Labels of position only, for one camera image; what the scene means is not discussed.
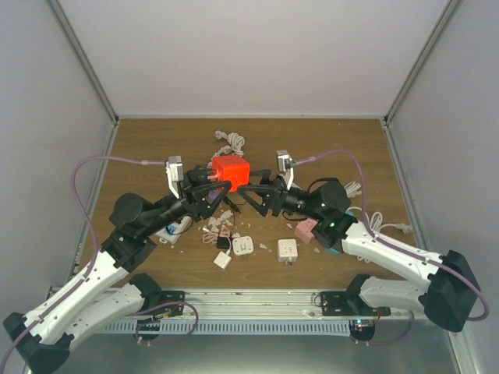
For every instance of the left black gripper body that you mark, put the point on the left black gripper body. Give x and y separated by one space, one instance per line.
185 188

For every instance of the pink cube socket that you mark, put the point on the pink cube socket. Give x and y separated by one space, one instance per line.
303 230

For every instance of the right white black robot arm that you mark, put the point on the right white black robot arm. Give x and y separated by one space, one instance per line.
442 287

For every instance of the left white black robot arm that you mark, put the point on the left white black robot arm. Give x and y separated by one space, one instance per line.
106 289

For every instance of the white multicolour power strip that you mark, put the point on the white multicolour power strip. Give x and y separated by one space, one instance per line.
172 233

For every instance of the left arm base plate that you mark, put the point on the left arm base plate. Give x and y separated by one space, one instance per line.
167 308

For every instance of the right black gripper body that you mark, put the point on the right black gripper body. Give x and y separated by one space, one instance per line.
278 202

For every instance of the white charger plug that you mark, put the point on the white charger plug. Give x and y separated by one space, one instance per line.
222 260

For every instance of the white cube socket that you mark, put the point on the white cube socket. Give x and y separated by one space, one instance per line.
287 250

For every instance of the teal power strip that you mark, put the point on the teal power strip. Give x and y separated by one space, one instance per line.
333 249

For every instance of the purple power strip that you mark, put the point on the purple power strip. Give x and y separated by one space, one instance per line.
212 195

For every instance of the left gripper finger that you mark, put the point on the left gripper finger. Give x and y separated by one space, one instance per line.
203 200
200 176

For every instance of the white square adapter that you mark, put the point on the white square adapter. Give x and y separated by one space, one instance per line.
242 246

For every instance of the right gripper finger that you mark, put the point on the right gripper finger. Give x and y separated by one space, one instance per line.
260 177
257 196

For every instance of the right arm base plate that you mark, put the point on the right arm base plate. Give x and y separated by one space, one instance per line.
363 319

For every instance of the grey slotted cable duct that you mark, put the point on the grey slotted cable duct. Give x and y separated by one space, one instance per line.
250 327

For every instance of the red cube socket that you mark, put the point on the red cube socket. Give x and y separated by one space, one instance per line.
232 168

